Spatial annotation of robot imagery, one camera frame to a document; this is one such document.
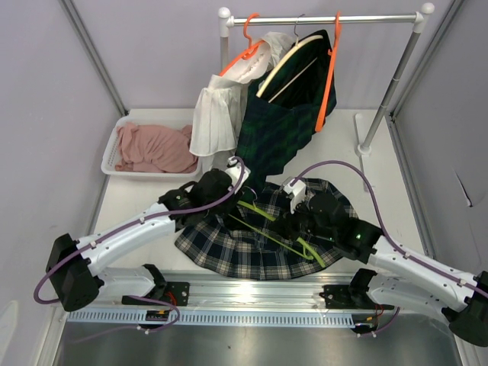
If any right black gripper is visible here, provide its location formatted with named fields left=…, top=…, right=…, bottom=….
left=268, top=197, right=336, bottom=242

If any lime green hanger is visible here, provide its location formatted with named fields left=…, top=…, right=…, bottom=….
left=229, top=201, right=326, bottom=268

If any navy white plaid skirt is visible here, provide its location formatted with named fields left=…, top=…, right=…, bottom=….
left=175, top=182, right=342, bottom=281

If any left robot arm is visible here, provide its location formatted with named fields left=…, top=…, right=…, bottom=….
left=46, top=165, right=250, bottom=312

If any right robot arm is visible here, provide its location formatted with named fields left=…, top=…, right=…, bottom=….
left=284, top=188, right=487, bottom=347

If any dark green plaid skirt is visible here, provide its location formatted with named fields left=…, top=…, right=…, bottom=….
left=236, top=39, right=337, bottom=192

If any orange hanger with dress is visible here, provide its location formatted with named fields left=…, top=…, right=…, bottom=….
left=218, top=7, right=264, bottom=77

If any cream hanger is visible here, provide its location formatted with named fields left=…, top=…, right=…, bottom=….
left=256, top=29, right=329, bottom=103

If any empty orange hanger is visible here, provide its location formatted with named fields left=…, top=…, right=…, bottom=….
left=315, top=11, right=342, bottom=133

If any white ruffled dress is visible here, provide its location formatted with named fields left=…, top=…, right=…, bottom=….
left=190, top=32, right=294, bottom=172

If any pink garment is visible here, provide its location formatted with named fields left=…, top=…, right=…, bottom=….
left=115, top=122, right=198, bottom=174

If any white plastic basket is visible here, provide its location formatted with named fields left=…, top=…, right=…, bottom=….
left=101, top=108, right=202, bottom=180

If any white clothes rack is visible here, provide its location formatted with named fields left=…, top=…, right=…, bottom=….
left=217, top=2, right=435, bottom=191

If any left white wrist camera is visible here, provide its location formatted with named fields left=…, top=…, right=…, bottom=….
left=224, top=156, right=251, bottom=192

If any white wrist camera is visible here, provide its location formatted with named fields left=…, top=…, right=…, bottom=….
left=224, top=156, right=251, bottom=192
left=283, top=178, right=307, bottom=214

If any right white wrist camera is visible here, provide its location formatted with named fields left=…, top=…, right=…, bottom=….
left=283, top=178, right=307, bottom=214

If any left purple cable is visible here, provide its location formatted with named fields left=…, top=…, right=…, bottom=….
left=33, top=156, right=247, bottom=336

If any purple cable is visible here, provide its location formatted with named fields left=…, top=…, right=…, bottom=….
left=33, top=156, right=247, bottom=336
left=291, top=159, right=488, bottom=339

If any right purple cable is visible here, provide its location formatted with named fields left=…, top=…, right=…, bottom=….
left=291, top=159, right=488, bottom=339

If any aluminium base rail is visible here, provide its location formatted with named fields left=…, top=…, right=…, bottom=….
left=95, top=271, right=432, bottom=314

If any slotted cable duct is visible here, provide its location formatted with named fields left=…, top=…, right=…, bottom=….
left=67, top=309, right=355, bottom=329

